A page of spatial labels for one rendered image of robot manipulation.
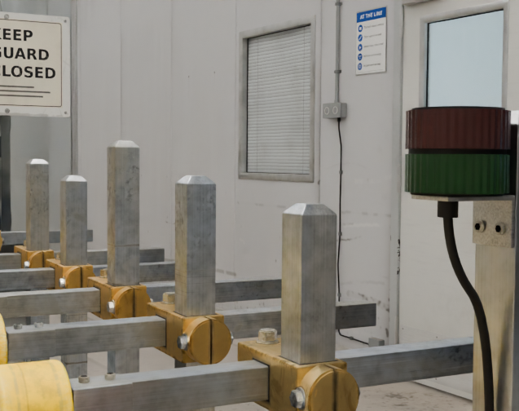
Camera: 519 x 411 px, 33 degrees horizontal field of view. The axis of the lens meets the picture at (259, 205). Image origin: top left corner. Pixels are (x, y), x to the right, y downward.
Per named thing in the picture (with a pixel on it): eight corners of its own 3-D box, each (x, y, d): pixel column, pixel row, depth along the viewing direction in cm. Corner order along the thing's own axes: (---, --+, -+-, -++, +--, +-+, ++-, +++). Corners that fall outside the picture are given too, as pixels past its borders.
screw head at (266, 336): (272, 338, 85) (272, 326, 85) (283, 342, 83) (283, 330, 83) (252, 341, 84) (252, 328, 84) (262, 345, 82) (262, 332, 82)
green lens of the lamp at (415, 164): (462, 189, 56) (463, 154, 56) (532, 193, 51) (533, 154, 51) (384, 190, 53) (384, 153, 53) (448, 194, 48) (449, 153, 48)
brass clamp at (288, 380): (288, 387, 87) (288, 336, 87) (365, 424, 75) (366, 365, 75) (230, 395, 84) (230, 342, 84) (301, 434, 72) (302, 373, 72)
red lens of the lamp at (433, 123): (463, 150, 56) (464, 115, 56) (533, 149, 51) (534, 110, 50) (384, 148, 53) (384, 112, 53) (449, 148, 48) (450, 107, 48)
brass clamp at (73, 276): (76, 286, 153) (76, 257, 153) (100, 298, 141) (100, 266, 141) (41, 289, 151) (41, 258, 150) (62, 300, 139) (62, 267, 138)
